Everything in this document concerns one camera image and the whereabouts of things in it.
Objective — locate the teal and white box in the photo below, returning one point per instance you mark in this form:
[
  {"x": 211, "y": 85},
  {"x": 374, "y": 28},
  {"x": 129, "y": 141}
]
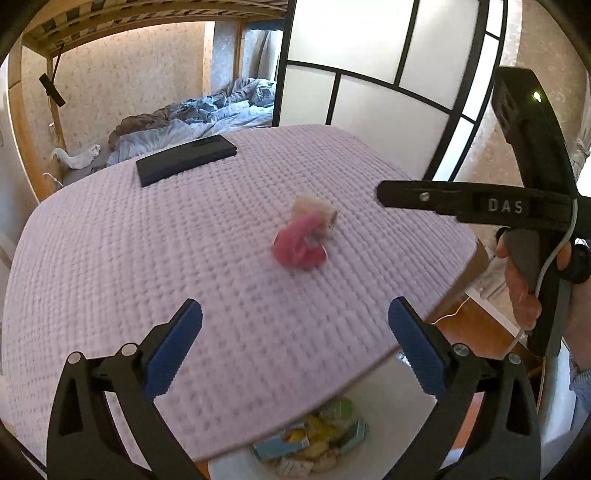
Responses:
[{"x": 356, "y": 436}]

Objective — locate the wooden bunk bed frame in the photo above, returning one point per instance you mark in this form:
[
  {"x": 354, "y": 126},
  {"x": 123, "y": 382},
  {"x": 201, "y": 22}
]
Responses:
[{"x": 16, "y": 69}]

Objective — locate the light blue carton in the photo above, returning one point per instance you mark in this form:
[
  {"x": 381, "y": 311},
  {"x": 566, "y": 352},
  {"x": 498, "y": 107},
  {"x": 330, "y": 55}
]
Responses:
[{"x": 277, "y": 446}]

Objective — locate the person's right hand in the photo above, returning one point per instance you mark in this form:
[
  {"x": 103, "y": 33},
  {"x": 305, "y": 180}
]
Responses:
[{"x": 519, "y": 295}]

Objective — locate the person's right forearm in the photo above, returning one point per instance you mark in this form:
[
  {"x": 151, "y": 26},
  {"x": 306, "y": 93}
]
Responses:
[{"x": 582, "y": 376}]

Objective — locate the white cloth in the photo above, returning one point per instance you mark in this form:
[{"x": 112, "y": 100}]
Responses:
[{"x": 78, "y": 159}]

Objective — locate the purple quilted blanket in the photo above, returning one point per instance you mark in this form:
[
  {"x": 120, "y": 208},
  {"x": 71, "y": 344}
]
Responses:
[{"x": 138, "y": 254}]

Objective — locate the green plastic jar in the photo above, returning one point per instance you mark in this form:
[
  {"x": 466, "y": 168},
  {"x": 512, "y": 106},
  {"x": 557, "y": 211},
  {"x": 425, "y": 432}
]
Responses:
[{"x": 344, "y": 410}]

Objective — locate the brown blanket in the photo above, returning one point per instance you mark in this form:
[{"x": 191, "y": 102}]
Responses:
[{"x": 143, "y": 122}]

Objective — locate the blue crumpled bedding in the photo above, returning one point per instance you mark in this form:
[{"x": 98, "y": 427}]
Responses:
[{"x": 221, "y": 113}]

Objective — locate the white furniture piece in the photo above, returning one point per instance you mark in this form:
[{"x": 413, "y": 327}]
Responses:
[{"x": 489, "y": 288}]

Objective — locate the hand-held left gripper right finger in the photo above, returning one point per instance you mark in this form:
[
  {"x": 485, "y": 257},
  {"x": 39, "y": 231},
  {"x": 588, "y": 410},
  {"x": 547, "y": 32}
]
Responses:
[{"x": 415, "y": 350}]

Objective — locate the black clamp mount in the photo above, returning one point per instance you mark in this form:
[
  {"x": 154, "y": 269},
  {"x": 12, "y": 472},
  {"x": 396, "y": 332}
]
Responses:
[{"x": 51, "y": 90}]

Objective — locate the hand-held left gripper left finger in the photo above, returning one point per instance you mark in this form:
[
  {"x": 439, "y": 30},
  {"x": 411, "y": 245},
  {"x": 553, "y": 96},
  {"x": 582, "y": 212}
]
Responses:
[{"x": 173, "y": 350}]

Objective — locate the black flat case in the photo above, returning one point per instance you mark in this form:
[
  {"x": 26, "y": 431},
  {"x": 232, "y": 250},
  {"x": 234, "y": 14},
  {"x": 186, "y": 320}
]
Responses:
[{"x": 184, "y": 159}]

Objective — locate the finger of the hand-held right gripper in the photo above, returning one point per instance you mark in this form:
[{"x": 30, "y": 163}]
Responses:
[{"x": 415, "y": 194}]

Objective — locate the white wardrobe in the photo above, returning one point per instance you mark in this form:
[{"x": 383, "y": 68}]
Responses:
[{"x": 14, "y": 194}]

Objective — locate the black-framed frosted partition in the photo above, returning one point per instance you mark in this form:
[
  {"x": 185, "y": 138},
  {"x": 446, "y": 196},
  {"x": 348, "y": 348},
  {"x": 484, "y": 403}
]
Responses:
[{"x": 369, "y": 101}]

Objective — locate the pink and beige socks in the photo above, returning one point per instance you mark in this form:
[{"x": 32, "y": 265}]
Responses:
[{"x": 295, "y": 240}]

